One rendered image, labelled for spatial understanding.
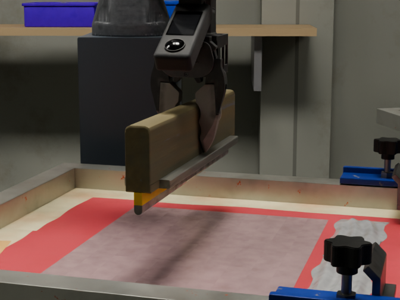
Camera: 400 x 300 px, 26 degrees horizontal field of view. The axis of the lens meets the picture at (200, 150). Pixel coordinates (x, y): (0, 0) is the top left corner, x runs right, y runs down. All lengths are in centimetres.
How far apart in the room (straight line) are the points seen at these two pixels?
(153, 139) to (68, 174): 52
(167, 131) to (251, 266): 20
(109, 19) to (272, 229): 57
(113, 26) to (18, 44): 237
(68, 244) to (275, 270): 29
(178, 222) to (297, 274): 27
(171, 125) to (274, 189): 41
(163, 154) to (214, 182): 42
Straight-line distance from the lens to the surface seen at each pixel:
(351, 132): 394
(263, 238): 119
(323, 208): 135
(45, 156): 400
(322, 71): 371
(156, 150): 96
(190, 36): 106
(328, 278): 102
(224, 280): 102
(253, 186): 139
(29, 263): 111
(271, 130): 373
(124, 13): 160
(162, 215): 130
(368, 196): 136
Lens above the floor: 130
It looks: 11 degrees down
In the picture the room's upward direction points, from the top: straight up
